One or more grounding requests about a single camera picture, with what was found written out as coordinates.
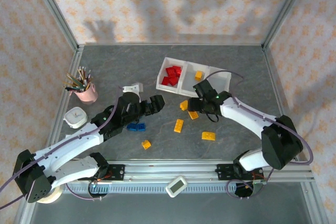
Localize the white plastic bin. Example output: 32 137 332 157
203 65 233 99
155 56 188 95
179 60 211 99

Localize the pink cup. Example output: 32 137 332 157
75 82 98 105

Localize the white alarm clock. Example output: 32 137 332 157
64 106 89 130

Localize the white digital timer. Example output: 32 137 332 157
165 175 187 198

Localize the masking tape roll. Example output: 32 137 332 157
36 185 64 204

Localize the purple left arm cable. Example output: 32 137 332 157
0 100 119 209

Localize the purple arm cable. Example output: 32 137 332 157
204 69 314 200
0 100 119 209

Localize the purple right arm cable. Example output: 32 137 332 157
204 69 314 200

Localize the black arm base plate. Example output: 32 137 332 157
216 163 263 182
78 164 125 182

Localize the wide aluminium extrusion rail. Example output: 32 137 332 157
30 158 316 183

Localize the aluminium frame rail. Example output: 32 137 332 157
41 47 85 162
262 47 302 162

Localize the grey slotted cable duct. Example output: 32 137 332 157
60 183 266 194

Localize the aluminium frame post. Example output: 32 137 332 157
261 0 316 51
28 0 81 51

